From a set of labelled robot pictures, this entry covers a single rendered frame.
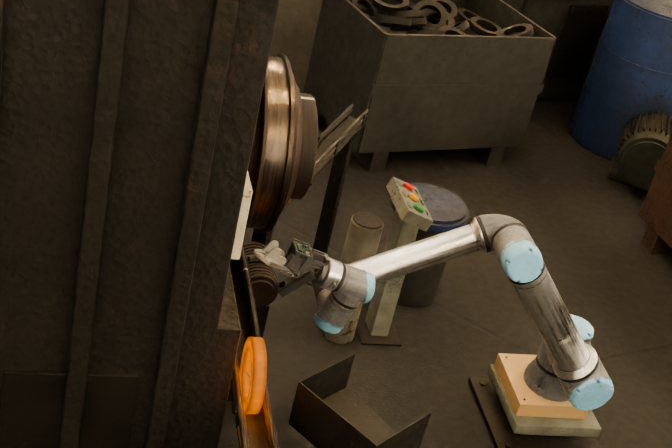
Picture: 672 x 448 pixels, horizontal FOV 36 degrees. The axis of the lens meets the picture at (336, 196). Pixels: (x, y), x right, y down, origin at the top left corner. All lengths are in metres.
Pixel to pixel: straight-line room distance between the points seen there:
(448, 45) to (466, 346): 1.58
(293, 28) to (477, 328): 1.99
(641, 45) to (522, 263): 2.97
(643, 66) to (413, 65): 1.49
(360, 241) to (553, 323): 0.79
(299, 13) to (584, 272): 1.93
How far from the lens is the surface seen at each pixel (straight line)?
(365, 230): 3.60
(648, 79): 5.88
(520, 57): 5.26
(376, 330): 3.95
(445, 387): 3.84
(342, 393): 2.71
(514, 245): 3.03
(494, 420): 3.75
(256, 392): 2.44
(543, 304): 3.17
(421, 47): 4.89
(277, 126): 2.47
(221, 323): 2.41
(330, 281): 2.93
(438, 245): 3.13
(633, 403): 4.15
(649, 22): 5.80
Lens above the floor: 2.32
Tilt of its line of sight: 29 degrees down
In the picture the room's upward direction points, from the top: 14 degrees clockwise
